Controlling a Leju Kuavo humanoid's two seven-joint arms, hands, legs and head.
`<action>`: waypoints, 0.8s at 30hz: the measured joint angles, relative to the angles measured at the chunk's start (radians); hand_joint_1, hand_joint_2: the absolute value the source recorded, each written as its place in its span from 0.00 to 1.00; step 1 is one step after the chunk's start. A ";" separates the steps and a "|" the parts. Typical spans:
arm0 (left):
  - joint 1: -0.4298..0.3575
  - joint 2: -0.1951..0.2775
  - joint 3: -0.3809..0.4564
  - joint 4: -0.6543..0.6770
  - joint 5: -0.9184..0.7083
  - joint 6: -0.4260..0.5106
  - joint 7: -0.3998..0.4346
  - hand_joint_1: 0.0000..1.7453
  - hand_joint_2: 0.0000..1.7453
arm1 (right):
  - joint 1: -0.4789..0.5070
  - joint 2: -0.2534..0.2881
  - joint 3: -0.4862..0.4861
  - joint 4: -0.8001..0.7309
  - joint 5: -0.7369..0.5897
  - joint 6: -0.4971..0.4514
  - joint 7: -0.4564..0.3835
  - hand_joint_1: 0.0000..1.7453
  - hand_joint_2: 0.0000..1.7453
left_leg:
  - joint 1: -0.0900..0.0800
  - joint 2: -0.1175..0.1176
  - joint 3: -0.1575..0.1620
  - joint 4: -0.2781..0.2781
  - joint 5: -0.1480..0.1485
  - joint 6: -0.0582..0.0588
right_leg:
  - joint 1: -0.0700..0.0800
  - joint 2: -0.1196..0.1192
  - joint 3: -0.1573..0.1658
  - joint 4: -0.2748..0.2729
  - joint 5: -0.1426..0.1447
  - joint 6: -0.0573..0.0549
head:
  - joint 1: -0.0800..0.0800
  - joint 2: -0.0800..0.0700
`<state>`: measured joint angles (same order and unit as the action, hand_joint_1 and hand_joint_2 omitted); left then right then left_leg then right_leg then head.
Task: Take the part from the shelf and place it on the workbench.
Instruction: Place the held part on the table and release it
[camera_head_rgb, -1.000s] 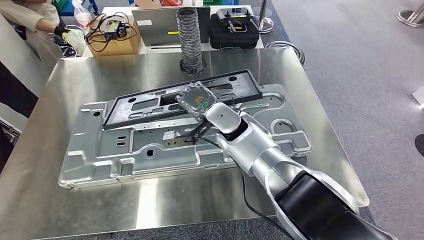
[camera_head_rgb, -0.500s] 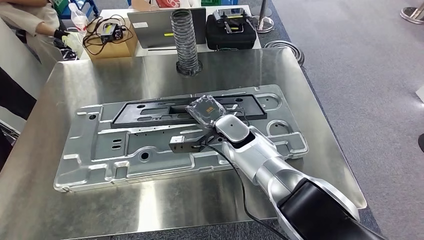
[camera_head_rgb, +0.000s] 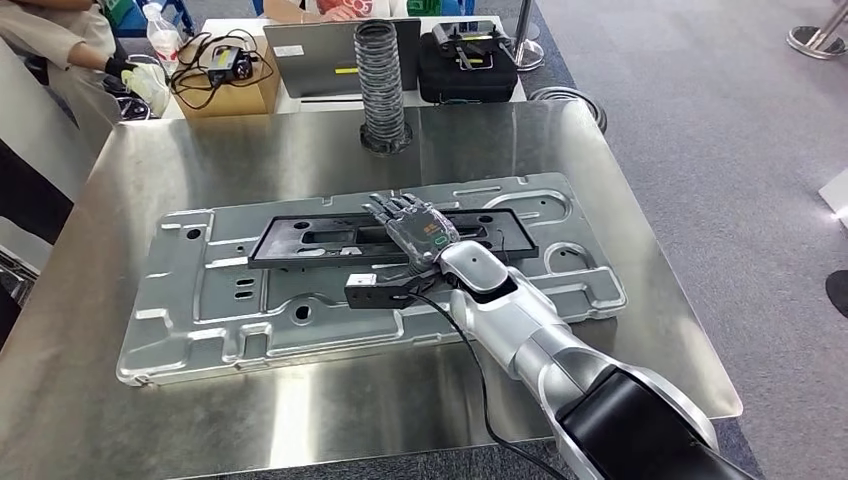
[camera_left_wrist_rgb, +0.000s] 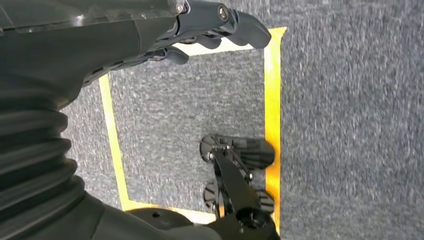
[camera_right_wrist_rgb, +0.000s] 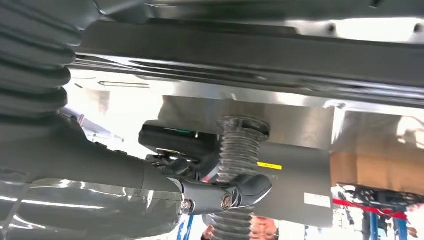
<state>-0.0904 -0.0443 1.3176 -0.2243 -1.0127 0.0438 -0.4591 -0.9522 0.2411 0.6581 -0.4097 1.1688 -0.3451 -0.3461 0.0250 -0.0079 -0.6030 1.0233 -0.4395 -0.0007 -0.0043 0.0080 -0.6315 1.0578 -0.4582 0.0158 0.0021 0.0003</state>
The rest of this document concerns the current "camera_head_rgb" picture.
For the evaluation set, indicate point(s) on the black plastic frame part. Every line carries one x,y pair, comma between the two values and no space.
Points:
517,238

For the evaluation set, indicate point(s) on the black round stand base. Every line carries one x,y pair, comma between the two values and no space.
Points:
839,295

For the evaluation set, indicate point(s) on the grey laptop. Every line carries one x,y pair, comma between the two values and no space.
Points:
311,66

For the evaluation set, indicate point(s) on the black power adapter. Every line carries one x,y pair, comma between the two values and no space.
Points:
228,63

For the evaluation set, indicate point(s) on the black remote controller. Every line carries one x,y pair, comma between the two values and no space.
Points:
474,43

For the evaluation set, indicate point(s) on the cardboard box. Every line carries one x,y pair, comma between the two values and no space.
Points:
225,99

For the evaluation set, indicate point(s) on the black carry case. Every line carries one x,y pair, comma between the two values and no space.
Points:
464,83

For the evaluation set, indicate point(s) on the stainless steel workbench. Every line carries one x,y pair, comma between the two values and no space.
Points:
265,411

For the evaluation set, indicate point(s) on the white platform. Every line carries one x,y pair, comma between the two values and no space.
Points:
836,195

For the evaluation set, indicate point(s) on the grey sheet panel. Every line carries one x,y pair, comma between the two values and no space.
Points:
40,132

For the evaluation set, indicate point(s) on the chrome stanchion post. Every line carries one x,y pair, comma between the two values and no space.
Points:
528,56
808,41

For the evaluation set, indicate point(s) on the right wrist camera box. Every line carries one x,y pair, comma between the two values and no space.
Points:
378,295

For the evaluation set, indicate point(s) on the person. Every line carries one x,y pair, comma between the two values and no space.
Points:
46,26
285,8

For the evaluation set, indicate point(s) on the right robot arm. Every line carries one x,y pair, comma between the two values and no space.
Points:
530,331

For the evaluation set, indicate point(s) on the stamped grey metal plate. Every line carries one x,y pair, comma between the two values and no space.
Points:
199,311

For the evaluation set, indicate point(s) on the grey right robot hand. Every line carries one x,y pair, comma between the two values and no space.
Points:
424,235

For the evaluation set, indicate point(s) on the person's gloved hand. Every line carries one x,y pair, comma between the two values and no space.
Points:
149,86

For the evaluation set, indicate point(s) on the white table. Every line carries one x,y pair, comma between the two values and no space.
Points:
291,107

